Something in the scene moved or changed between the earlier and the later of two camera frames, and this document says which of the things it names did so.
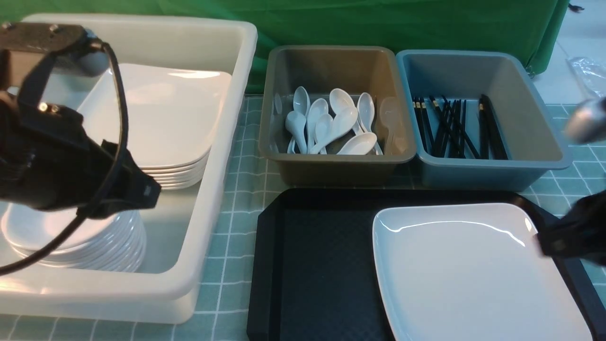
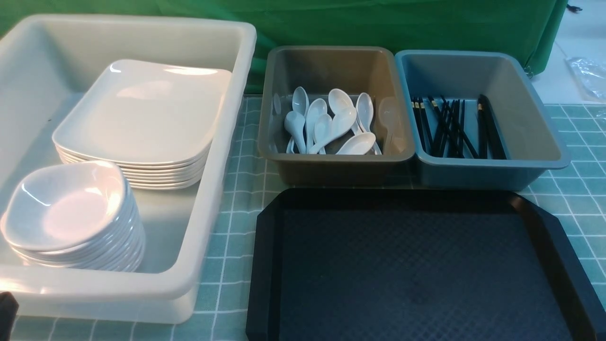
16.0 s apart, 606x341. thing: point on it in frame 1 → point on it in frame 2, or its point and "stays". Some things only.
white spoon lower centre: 324,129 stays
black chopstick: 428,131 stays
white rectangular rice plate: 470,272 → 141,112
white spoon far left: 295,122 stays
